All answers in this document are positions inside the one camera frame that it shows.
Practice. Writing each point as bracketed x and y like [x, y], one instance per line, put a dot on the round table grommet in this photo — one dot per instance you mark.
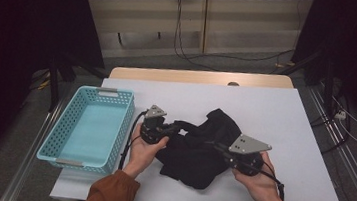
[233, 83]

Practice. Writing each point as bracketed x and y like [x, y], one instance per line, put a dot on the beige cabinet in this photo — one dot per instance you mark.
[248, 27]

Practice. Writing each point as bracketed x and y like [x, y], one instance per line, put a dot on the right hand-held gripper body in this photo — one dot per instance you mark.
[248, 146]

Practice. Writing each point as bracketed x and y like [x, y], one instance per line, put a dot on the large black curtain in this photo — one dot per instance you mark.
[13, 29]

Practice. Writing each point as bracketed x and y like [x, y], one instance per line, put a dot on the light blue plastic basket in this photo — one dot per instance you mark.
[91, 128]

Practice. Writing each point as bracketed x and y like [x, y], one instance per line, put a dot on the person's right hand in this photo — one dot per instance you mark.
[261, 186]

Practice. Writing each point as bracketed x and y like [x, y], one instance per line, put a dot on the black shirt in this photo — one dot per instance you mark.
[197, 156]

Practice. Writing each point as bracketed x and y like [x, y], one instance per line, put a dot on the long aluminium floor rail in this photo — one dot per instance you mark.
[25, 165]
[353, 172]

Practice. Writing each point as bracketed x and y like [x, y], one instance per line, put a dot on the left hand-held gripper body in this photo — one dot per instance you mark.
[154, 128]

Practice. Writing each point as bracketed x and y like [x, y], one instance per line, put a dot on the person's left hand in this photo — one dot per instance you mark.
[142, 157]

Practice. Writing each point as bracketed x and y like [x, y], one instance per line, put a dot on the black stand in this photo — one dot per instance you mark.
[53, 94]
[299, 63]

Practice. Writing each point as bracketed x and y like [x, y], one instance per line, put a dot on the white power strip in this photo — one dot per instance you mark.
[340, 115]

